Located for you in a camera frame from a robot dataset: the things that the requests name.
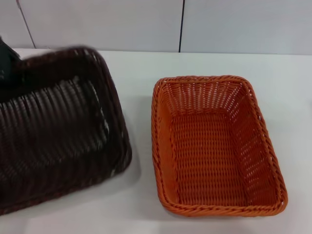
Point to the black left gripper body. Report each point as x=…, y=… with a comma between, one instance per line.
x=7, y=56

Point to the dark brown wicker basket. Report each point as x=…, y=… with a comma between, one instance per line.
x=61, y=136

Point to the orange wicker basket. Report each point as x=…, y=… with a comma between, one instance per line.
x=214, y=151

